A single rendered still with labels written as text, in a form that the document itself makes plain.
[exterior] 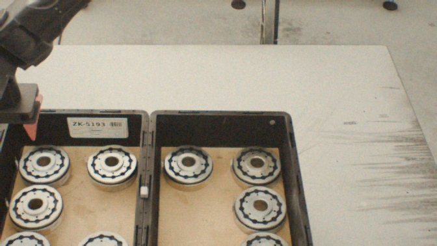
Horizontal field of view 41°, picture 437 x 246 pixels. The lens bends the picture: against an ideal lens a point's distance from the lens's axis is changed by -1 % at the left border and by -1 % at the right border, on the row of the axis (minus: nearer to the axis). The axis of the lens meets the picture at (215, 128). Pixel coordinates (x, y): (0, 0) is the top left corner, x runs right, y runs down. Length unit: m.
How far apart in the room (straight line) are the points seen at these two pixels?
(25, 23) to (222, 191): 0.59
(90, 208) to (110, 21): 1.96
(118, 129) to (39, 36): 0.48
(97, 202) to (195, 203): 0.20
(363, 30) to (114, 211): 2.19
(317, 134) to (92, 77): 0.64
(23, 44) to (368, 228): 0.88
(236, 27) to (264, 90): 1.42
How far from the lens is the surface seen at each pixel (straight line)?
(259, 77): 1.70
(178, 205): 1.22
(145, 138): 1.20
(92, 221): 1.20
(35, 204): 1.23
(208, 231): 1.18
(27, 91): 0.99
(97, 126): 1.28
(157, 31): 3.00
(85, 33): 3.02
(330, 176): 1.48
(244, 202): 1.19
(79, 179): 1.27
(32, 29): 0.85
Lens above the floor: 1.81
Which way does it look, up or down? 46 degrees down
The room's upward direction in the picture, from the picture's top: 4 degrees clockwise
